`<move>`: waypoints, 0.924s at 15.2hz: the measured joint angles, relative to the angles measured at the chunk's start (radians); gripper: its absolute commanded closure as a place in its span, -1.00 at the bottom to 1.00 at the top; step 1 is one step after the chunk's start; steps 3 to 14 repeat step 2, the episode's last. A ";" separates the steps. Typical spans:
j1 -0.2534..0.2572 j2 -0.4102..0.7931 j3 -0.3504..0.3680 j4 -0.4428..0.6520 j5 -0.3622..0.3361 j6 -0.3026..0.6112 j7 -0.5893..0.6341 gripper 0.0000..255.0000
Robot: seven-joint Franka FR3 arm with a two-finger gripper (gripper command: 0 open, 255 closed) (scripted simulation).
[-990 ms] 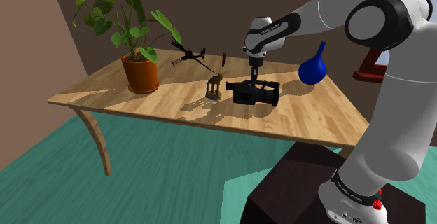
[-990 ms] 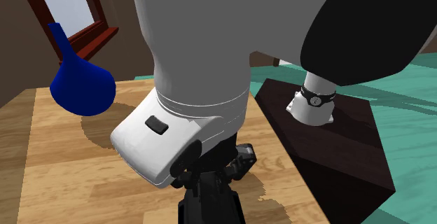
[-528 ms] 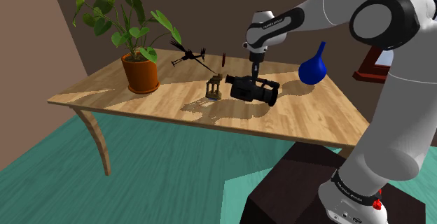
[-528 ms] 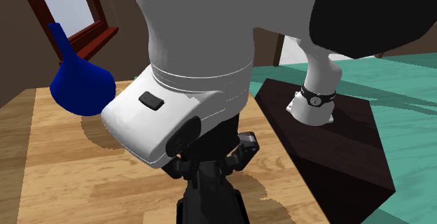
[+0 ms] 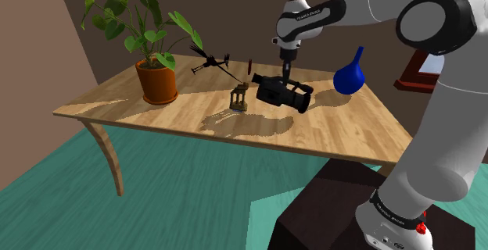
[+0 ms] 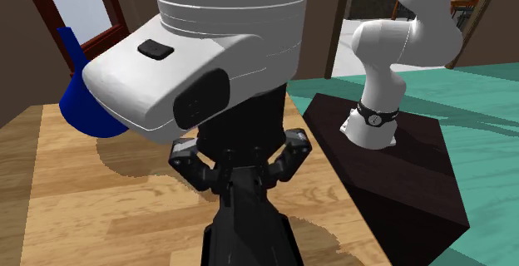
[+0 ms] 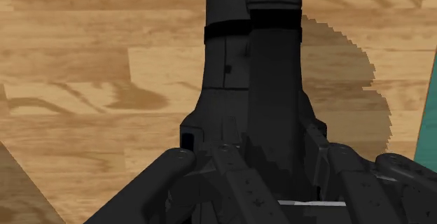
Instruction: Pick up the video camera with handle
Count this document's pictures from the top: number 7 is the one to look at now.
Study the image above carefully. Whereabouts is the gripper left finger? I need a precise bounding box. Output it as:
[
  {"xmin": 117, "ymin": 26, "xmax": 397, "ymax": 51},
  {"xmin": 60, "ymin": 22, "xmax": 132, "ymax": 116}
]
[{"xmin": 83, "ymin": 115, "xmax": 291, "ymax": 224}]

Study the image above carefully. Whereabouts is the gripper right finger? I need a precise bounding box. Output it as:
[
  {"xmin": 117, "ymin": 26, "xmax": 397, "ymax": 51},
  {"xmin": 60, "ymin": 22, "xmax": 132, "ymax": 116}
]
[{"xmin": 303, "ymin": 123, "xmax": 437, "ymax": 224}]

